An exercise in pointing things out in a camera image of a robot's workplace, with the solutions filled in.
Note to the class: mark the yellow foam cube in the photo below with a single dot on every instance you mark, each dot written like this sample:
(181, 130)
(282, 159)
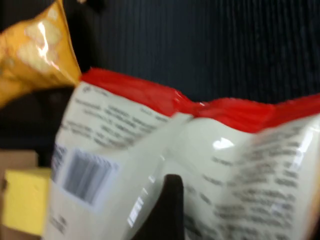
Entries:
(25, 197)

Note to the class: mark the small yellow snack packet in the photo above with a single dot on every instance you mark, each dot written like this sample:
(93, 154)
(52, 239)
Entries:
(37, 50)

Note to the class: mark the red shrimp chips bag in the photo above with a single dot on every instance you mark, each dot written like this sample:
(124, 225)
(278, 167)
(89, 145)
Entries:
(225, 175)

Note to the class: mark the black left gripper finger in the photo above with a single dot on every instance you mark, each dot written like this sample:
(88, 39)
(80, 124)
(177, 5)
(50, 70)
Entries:
(171, 210)

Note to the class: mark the cardboard box with F2 print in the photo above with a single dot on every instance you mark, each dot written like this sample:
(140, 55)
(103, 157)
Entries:
(17, 160)

